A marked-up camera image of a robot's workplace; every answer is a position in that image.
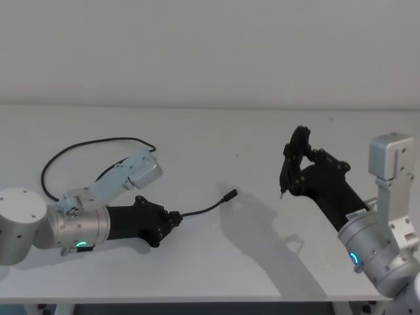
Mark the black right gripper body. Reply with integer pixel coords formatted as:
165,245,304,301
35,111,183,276
296,163,369,231

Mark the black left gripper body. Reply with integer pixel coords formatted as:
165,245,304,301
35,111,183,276
106,196,172,249

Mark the black cable with plug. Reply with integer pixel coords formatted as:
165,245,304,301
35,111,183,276
179,188,239,218

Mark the white table leg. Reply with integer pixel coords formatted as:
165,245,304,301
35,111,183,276
330,301,354,315
54,303,77,315

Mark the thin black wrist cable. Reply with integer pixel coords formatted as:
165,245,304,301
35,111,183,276
41,136,157,201

